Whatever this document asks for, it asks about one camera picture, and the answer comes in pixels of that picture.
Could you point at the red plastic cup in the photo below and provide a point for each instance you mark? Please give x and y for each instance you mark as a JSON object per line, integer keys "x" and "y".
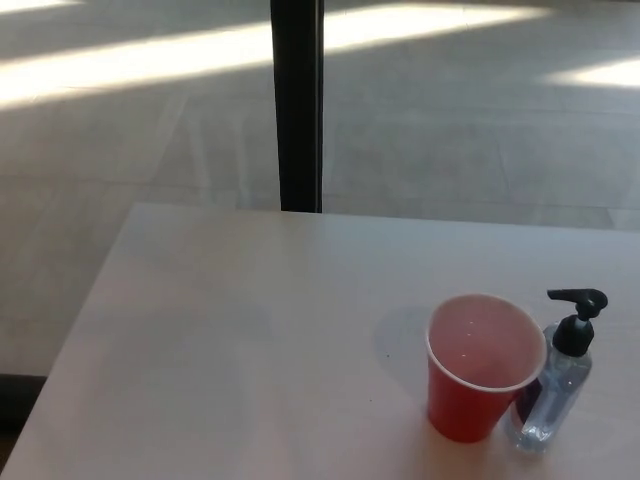
{"x": 460, "y": 405}

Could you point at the black vertical post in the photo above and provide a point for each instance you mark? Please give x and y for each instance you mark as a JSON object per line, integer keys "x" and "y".
{"x": 297, "y": 105}

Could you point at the clear pump soap bottle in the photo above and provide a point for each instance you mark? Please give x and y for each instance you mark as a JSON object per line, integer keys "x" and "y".
{"x": 552, "y": 380}

